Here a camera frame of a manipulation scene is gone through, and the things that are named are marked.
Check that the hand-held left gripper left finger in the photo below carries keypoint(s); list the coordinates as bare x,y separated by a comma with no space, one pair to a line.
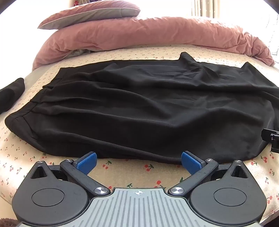
87,163

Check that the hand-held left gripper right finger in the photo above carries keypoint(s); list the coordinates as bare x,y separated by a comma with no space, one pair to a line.
190,164

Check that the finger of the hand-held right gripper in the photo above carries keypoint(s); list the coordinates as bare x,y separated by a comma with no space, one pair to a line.
270,135

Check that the black pants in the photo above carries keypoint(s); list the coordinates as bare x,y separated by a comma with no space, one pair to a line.
139,104

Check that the cherry print bed sheet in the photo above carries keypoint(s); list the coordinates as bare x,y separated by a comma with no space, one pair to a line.
130,172

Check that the brown fuzzy cloth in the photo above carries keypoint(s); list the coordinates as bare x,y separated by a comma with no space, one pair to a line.
7,222

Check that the black folded garment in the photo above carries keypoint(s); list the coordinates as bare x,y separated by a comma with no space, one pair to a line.
11,92

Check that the pink duvet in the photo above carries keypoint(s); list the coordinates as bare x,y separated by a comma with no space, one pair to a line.
141,32

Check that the light curtain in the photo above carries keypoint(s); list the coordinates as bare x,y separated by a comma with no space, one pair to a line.
204,7

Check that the pink and grey pillow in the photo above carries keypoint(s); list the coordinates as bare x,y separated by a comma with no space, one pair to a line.
87,15

